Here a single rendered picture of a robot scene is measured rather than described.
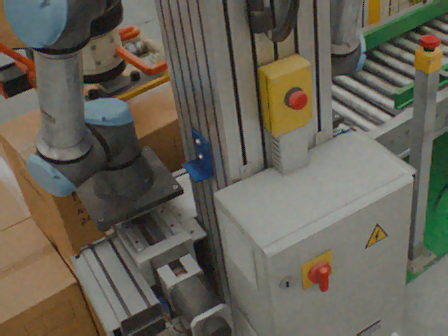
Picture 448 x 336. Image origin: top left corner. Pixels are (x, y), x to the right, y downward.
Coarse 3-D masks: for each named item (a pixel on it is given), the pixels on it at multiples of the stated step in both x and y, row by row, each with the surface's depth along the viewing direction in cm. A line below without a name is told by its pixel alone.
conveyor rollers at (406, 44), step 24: (432, 24) 324; (384, 48) 306; (408, 48) 306; (360, 72) 287; (384, 72) 287; (408, 72) 286; (336, 96) 276; (384, 96) 269; (360, 120) 256; (384, 120) 257
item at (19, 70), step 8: (8, 64) 174; (16, 64) 175; (0, 72) 172; (8, 72) 172; (16, 72) 172; (24, 72) 171; (0, 80) 167; (8, 80) 167; (16, 80) 168; (24, 80) 170; (8, 88) 169; (16, 88) 170; (24, 88) 171; (32, 88) 172; (8, 96) 169
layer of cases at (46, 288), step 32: (0, 160) 250; (0, 192) 234; (0, 224) 219; (32, 224) 218; (0, 256) 206; (32, 256) 206; (0, 288) 195; (32, 288) 194; (64, 288) 194; (0, 320) 185; (32, 320) 191; (64, 320) 200; (96, 320) 209
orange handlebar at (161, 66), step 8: (120, 32) 190; (128, 32) 189; (136, 32) 190; (120, 40) 187; (120, 48) 181; (120, 56) 179; (128, 56) 176; (136, 64) 173; (144, 64) 172; (160, 64) 171; (32, 72) 173; (144, 72) 171; (152, 72) 170; (160, 72) 172; (0, 88) 168
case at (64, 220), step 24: (144, 96) 206; (168, 96) 205; (24, 120) 199; (144, 120) 195; (168, 120) 194; (24, 144) 188; (144, 144) 190; (168, 144) 196; (24, 168) 188; (168, 168) 200; (24, 192) 208; (48, 192) 176; (72, 192) 179; (48, 216) 193; (72, 216) 183; (72, 240) 186; (72, 264) 199
